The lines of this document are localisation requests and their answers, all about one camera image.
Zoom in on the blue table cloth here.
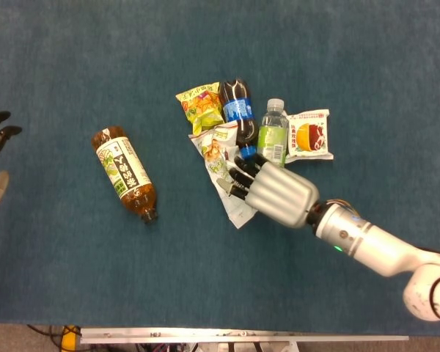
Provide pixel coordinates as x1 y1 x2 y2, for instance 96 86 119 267
0 0 440 337

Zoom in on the brown tea bottle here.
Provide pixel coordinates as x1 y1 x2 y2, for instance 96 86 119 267
91 125 158 225

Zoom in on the small white pastry packet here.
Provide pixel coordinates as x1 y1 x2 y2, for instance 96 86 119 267
285 109 334 164

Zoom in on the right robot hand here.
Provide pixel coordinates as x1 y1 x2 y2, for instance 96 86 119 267
216 153 320 229

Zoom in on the water bottle green label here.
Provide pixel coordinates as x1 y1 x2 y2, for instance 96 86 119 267
256 98 290 169

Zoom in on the yellow green chips bag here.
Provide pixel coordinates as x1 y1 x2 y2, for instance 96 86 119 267
175 81 225 136

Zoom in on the black floor cable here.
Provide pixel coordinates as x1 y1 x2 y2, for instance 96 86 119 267
26 323 65 348

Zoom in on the aluminium rail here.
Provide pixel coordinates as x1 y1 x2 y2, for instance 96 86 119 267
79 327 410 345

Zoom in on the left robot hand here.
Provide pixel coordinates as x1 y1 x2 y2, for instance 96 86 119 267
0 107 23 210

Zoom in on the cola bottle blue label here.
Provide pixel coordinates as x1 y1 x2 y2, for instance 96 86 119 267
218 78 260 159

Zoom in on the large white snack bag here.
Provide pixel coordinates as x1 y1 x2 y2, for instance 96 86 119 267
188 120 260 230

